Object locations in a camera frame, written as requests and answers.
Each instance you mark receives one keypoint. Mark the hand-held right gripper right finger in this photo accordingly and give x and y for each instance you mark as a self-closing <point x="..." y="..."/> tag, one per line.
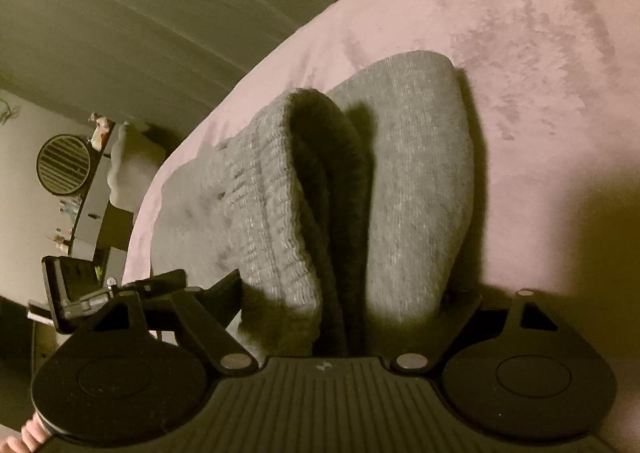
<point x="462" y="305"/>

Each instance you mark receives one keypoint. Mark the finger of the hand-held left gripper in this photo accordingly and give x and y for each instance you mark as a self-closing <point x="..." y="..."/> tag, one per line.
<point x="155" y="283"/>

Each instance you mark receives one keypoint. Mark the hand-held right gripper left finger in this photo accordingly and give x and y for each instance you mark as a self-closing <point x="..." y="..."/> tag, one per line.
<point x="226" y="292"/>

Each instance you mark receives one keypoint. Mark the grey pants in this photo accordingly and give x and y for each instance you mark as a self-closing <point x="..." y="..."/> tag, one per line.
<point x="410" y="183"/>

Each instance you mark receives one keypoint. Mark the person's left hand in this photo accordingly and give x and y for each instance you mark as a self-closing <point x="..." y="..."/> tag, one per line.
<point x="22" y="435"/>

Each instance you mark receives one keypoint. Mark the dark shelf unit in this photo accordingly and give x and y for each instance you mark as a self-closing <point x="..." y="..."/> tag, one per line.
<point x="95" y="218"/>

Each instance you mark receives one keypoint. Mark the small figurine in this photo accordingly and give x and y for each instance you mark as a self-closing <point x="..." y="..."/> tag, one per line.
<point x="100" y="129"/>

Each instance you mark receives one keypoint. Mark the grey-green curtain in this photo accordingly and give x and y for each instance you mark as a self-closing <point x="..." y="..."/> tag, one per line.
<point x="150" y="33"/>

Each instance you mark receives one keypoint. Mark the pink bed sheet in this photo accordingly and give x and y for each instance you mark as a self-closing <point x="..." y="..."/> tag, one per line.
<point x="525" y="58"/>

